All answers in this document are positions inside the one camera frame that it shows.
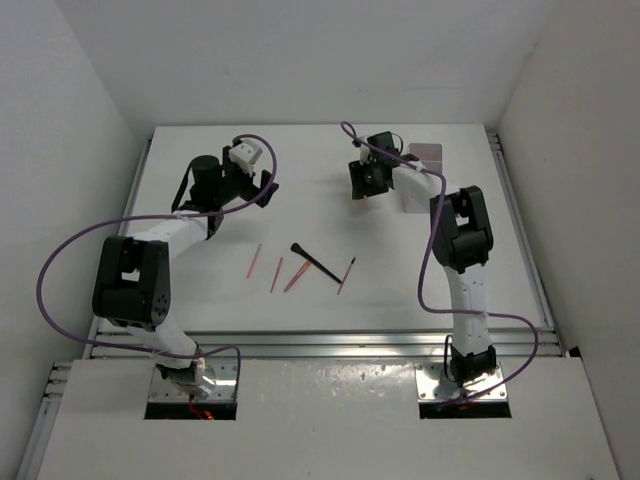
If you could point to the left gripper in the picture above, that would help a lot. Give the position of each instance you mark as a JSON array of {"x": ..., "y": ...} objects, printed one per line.
[{"x": 249, "y": 188}]

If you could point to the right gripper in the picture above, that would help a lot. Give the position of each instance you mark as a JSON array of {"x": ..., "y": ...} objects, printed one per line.
[{"x": 358, "y": 169}]

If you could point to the rose spoolie brush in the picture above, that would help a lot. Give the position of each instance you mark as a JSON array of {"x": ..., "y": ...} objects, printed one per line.
[{"x": 346, "y": 275}]

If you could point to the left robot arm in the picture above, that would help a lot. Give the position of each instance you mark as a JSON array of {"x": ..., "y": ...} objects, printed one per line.
[{"x": 133, "y": 283}]

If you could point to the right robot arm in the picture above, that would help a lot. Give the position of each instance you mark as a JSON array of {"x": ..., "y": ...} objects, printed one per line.
[{"x": 460, "y": 239}]

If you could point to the clear acrylic organizer box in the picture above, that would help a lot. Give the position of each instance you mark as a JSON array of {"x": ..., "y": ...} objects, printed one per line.
[{"x": 430, "y": 155}]

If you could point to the black powder brush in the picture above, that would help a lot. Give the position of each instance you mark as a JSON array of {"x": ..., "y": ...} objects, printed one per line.
[{"x": 296, "y": 248}]

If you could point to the rose gold flat brush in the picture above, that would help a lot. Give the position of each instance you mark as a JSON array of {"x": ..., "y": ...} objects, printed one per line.
[{"x": 297, "y": 276}]

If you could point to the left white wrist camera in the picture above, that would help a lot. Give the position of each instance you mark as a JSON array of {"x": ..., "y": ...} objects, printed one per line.
[{"x": 245, "y": 155}]

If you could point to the aluminium front rail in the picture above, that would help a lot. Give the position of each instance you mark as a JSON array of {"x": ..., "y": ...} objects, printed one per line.
[{"x": 512, "y": 342}]

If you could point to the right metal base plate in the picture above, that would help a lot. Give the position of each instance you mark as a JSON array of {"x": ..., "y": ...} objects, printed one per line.
[{"x": 433, "y": 387}]

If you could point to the metal base plate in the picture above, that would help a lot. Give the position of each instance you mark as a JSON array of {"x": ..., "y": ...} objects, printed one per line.
[
  {"x": 433, "y": 387},
  {"x": 215, "y": 382}
]

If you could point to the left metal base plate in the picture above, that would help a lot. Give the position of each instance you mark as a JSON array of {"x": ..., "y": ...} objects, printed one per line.
[{"x": 215, "y": 382}]

